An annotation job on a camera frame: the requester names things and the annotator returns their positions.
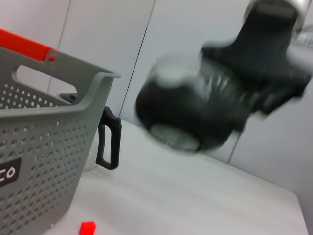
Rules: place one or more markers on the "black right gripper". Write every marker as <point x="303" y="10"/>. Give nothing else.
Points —
<point x="264" y="54"/>

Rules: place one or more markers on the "glass teacup with black sleeve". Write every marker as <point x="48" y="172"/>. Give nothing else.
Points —
<point x="185" y="105"/>

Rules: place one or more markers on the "grey-green perforated storage bin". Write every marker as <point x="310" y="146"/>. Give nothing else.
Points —
<point x="49" y="147"/>

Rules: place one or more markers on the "small red cube brick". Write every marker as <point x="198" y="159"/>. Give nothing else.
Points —
<point x="87" y="227"/>

